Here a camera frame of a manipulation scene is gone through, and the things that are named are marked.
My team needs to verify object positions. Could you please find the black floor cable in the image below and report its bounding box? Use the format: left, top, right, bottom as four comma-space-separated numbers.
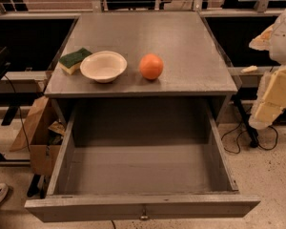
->
3, 74, 31, 153
220, 121, 279, 155

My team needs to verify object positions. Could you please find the brown cardboard box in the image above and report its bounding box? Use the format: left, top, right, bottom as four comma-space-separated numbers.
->
10, 96, 60, 176

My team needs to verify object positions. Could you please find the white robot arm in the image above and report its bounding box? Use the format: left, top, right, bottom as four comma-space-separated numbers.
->
249, 9, 286, 130

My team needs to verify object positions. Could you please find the metal top drawer knob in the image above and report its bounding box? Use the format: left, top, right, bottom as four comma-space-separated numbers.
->
139, 210, 149, 221

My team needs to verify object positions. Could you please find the black table leg left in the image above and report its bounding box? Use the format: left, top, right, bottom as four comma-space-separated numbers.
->
1, 105, 19, 126

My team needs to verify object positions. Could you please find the white ceramic bowl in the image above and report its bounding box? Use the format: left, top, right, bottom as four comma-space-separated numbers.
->
80, 51, 127, 83

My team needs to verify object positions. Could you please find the black floor cable left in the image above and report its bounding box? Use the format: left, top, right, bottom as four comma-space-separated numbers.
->
3, 74, 31, 153

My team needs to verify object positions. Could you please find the grey wooden drawer cabinet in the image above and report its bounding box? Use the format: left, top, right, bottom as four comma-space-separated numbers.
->
45, 11, 237, 119

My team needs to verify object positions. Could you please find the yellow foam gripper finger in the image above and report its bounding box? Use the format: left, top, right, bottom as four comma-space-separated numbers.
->
249, 66, 286, 130
249, 25, 273, 51

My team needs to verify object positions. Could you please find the grey top drawer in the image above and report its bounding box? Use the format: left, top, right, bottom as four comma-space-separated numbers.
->
25, 97, 260, 222

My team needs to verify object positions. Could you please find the orange fruit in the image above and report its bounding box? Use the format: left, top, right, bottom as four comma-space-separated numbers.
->
139, 53, 164, 80

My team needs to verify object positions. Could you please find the black floor cable right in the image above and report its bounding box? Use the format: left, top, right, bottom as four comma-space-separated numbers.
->
220, 121, 279, 155

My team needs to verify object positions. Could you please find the yellow foam scrap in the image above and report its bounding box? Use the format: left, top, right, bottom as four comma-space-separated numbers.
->
241, 65, 258, 73

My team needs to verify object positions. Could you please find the green yellow sponge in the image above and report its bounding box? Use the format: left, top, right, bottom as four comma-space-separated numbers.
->
59, 48, 92, 74

